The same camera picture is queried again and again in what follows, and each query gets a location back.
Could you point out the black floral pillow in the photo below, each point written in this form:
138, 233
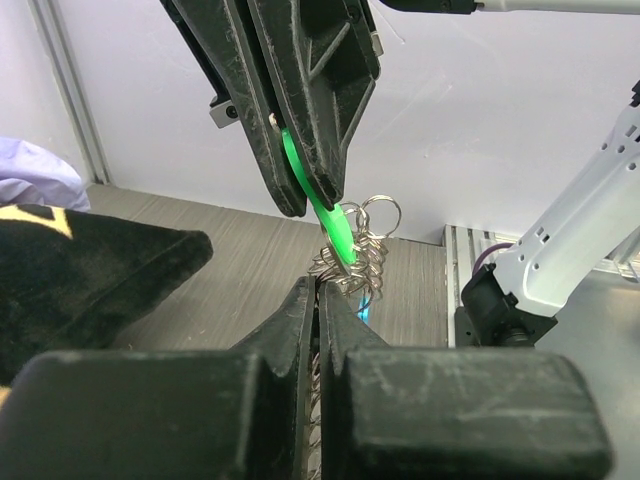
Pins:
74, 280

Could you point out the lavender crumpled cloth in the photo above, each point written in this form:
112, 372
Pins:
31, 174

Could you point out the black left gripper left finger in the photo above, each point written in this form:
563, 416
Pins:
239, 413

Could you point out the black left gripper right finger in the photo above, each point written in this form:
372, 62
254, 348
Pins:
393, 412

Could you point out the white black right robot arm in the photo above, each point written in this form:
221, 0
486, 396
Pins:
513, 297

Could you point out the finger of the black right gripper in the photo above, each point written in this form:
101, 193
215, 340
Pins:
222, 37
323, 65

